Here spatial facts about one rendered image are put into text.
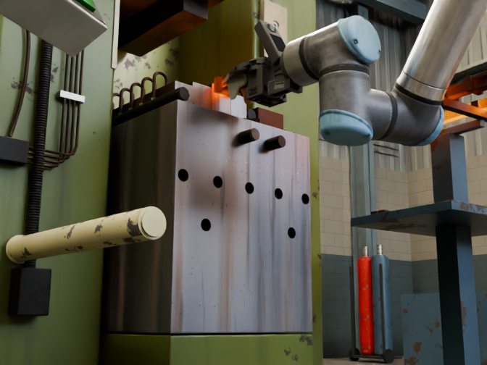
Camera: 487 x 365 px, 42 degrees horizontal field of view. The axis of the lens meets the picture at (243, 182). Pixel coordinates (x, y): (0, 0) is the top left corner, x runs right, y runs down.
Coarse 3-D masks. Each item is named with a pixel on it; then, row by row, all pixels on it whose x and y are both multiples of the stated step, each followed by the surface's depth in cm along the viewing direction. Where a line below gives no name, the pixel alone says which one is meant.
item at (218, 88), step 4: (216, 80) 137; (220, 80) 137; (216, 84) 137; (220, 84) 137; (216, 88) 136; (220, 88) 137; (224, 88) 136; (240, 88) 135; (216, 92) 137; (220, 92) 137; (224, 92) 137; (228, 96) 140
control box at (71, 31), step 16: (0, 0) 88; (16, 0) 89; (32, 0) 91; (48, 0) 92; (64, 0) 94; (16, 16) 92; (32, 16) 93; (48, 16) 95; (64, 16) 96; (80, 16) 98; (96, 16) 101; (32, 32) 96; (48, 32) 97; (64, 32) 99; (80, 32) 101; (96, 32) 102; (64, 48) 102; (80, 48) 104
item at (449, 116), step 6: (480, 102) 151; (486, 102) 150; (480, 108) 151; (486, 108) 151; (444, 114) 160; (450, 114) 158; (456, 114) 157; (444, 120) 160; (450, 120) 160; (456, 120) 160
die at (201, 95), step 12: (168, 84) 132; (180, 84) 131; (192, 84) 134; (144, 96) 139; (156, 96) 135; (192, 96) 133; (204, 96) 135; (216, 96) 137; (240, 96) 142; (216, 108) 137; (228, 108) 139; (240, 108) 142
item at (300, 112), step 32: (224, 0) 182; (256, 0) 172; (288, 0) 181; (192, 32) 192; (224, 32) 179; (288, 32) 179; (192, 64) 189; (224, 64) 177; (288, 96) 175; (288, 128) 173; (320, 256) 173; (320, 288) 171; (320, 320) 169; (320, 352) 167
